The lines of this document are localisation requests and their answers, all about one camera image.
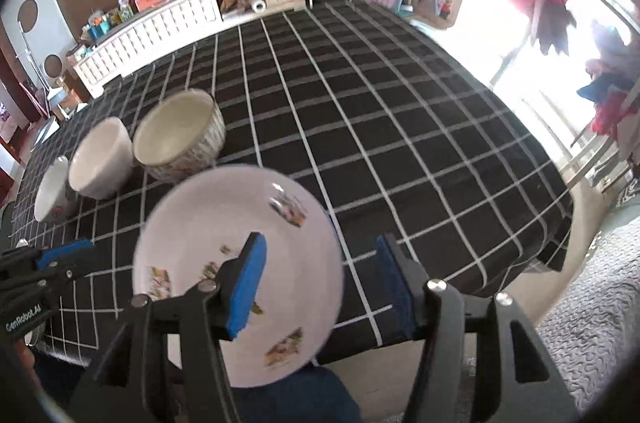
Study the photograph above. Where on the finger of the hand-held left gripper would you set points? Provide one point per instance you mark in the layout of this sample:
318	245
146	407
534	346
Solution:
65	253

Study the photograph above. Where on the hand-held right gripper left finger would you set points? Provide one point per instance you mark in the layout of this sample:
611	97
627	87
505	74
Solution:
248	283

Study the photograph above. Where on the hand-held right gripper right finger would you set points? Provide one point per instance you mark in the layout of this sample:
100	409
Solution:
395	283

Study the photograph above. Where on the white plate with bear print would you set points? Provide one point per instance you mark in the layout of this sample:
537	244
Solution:
295	273

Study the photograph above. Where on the small white printed bowl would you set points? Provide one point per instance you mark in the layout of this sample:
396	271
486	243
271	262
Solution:
52	193

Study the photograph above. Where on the plain white bowl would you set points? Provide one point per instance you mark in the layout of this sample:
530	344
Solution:
100	158

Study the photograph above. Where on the large patterned cream bowl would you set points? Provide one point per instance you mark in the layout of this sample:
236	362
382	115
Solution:
175	133

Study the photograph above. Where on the black white checked tablecloth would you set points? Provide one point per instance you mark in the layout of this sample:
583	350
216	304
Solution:
380	113

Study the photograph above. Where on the grey patterned carpet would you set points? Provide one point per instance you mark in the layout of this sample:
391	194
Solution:
595	318

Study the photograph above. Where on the long white low cabinet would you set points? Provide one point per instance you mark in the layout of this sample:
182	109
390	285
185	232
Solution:
165	20

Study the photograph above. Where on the white paper roll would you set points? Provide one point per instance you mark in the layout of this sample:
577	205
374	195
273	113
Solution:
258	5

